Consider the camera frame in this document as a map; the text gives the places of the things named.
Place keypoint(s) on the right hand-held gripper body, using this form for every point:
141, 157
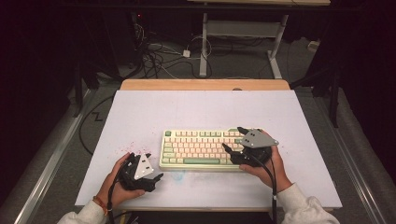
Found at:
258, 139

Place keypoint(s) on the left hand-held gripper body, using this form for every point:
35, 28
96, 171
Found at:
144, 166

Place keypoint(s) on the green and pink keyboard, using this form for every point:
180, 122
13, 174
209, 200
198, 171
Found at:
199, 161

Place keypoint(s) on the person's right hand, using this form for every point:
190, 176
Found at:
278, 174

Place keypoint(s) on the person's left hand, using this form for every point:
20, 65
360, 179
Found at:
112, 194

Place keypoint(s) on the white table cover sheet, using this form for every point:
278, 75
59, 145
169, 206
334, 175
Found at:
202, 109

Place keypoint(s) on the black metal stand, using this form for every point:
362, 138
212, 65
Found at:
333, 99

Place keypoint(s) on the small white power adapter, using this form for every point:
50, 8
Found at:
186, 53

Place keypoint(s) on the grey metal floor rail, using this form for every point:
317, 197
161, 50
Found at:
351, 161
53, 161

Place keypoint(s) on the white metal desk frame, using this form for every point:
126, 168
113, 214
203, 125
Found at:
243, 28

